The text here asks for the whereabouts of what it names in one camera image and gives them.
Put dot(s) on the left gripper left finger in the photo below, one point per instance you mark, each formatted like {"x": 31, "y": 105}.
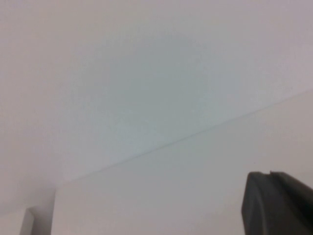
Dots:
{"x": 254, "y": 208}

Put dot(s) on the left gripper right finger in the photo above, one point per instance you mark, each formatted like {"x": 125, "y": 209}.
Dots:
{"x": 293, "y": 210}

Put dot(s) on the white rectangular bar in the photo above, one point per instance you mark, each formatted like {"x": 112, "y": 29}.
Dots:
{"x": 25, "y": 225}

